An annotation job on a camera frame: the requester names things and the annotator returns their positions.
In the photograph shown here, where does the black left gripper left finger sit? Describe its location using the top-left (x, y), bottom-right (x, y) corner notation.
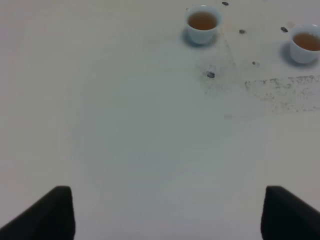
top-left (0, 186), bottom-right (76, 240)

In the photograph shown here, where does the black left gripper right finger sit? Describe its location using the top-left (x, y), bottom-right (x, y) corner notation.
top-left (260, 186), bottom-right (320, 240)

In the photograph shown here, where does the right pale blue teacup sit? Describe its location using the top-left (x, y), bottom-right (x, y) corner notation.
top-left (289, 24), bottom-right (320, 65)

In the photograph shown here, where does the pale blue teacup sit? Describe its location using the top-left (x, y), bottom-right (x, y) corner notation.
top-left (185, 5), bottom-right (223, 45)
top-left (289, 24), bottom-right (320, 65)

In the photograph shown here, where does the left pale blue teacup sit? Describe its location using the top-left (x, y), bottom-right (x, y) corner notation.
top-left (185, 5), bottom-right (223, 45)

